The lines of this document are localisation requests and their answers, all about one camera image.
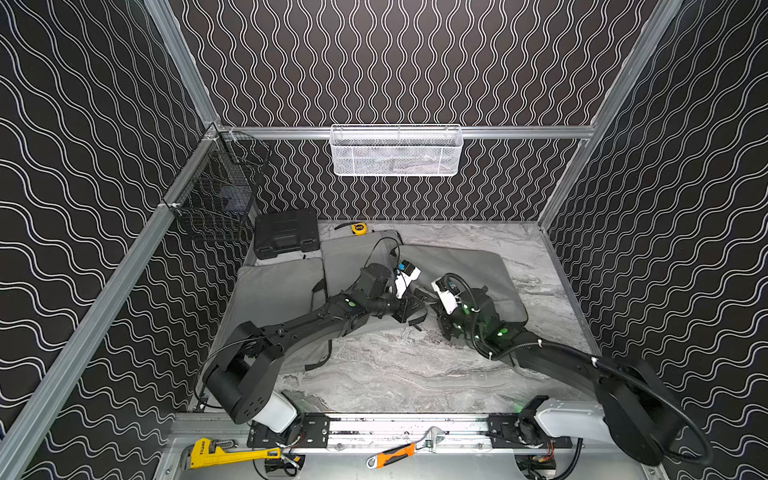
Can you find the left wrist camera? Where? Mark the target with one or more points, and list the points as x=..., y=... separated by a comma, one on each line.
x=405, y=274

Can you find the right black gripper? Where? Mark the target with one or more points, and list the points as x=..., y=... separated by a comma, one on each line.
x=448, y=324

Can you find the yellow pipe wrench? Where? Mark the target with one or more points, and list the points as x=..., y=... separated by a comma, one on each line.
x=205, y=453

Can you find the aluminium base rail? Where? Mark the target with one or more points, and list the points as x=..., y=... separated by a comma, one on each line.
x=463, y=433

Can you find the orange adjustable wrench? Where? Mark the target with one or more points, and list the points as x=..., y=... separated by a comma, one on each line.
x=431, y=438

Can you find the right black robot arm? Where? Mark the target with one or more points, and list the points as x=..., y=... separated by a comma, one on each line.
x=642, y=417

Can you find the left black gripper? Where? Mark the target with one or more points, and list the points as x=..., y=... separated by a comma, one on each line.
x=410, y=306

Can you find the black plastic tool case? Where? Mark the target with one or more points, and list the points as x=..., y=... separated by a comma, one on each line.
x=286, y=232

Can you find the grey zippered laptop bag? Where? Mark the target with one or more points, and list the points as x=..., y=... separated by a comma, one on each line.
x=478, y=269

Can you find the yellow tape measure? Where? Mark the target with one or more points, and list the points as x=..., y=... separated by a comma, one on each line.
x=357, y=228

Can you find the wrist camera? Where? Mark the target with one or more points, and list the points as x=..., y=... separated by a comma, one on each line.
x=445, y=295
x=405, y=274

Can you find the grey laptop bag middle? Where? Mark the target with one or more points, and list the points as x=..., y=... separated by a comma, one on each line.
x=343, y=259

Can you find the white wire mesh basket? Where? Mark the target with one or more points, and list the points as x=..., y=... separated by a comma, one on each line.
x=389, y=150

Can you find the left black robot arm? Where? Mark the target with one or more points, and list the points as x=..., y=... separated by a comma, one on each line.
x=242, y=374

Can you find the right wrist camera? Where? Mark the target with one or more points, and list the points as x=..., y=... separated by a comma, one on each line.
x=445, y=295

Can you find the black wire basket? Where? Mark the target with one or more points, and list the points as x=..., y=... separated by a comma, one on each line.
x=218, y=202

